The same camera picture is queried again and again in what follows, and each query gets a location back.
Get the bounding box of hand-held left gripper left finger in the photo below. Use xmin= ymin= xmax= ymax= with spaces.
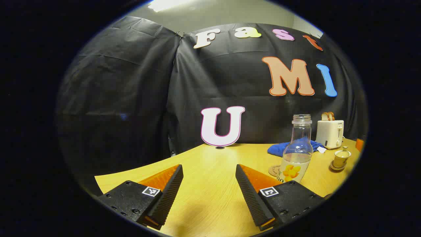
xmin=98 ymin=164 xmax=184 ymax=231

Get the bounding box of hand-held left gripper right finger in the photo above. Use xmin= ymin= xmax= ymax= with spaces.
xmin=235 ymin=164 xmax=326 ymax=231

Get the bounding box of cream ceramic teacup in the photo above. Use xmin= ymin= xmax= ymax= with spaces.
xmin=333 ymin=155 xmax=351 ymax=169

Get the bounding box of clear glass water bottle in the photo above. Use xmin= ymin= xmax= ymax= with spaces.
xmin=277 ymin=114 xmax=313 ymax=183

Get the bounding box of white toaster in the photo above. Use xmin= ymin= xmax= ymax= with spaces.
xmin=316 ymin=120 xmax=344 ymax=149

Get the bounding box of blue towel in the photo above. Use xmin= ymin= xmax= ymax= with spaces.
xmin=267 ymin=140 xmax=326 ymax=157

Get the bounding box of black backdrop cloth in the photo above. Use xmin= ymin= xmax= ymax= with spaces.
xmin=56 ymin=16 xmax=368 ymax=198

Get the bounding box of ceiling light panel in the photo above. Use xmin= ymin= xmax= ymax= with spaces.
xmin=147 ymin=0 xmax=198 ymax=13

